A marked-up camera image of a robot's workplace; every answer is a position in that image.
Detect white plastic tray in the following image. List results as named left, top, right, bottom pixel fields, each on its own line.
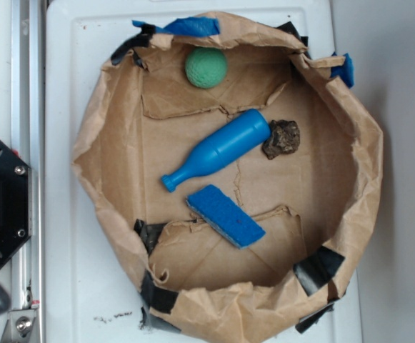
left=41, top=1, right=335, bottom=342

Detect green dimpled ball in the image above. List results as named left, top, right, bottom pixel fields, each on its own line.
left=185, top=47, right=228, bottom=89

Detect blue sponge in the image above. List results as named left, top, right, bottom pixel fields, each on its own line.
left=186, top=185, right=266, bottom=249

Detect dark brown rock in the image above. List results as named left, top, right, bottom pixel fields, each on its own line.
left=262, top=120, right=301, bottom=160

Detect metal corner bracket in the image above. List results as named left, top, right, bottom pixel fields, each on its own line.
left=0, top=309, right=37, bottom=343

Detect blue plastic bottle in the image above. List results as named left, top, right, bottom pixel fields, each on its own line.
left=161, top=109, right=271, bottom=192

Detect brown paper bag enclosure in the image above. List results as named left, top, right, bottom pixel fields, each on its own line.
left=73, top=11, right=383, bottom=342

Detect aluminium frame rail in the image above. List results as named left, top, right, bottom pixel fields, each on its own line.
left=11, top=1, right=49, bottom=342

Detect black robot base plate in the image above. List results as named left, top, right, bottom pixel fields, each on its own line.
left=0, top=140, right=30, bottom=270

